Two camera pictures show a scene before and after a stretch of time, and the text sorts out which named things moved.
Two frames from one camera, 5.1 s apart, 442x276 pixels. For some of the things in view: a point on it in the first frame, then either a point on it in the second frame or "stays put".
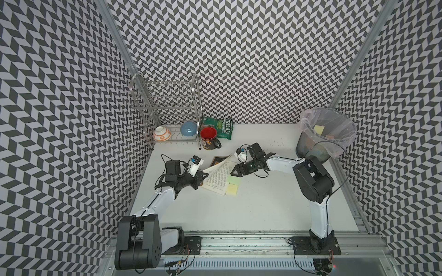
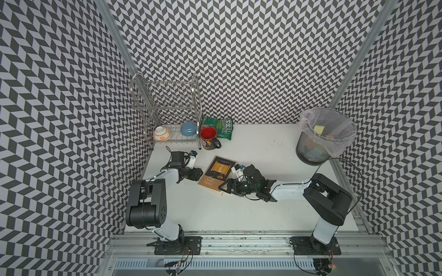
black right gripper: (238, 167) → (229, 187)
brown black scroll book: (214, 178) stays put
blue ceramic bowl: (189, 129) stays put
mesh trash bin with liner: (326, 133) stays put
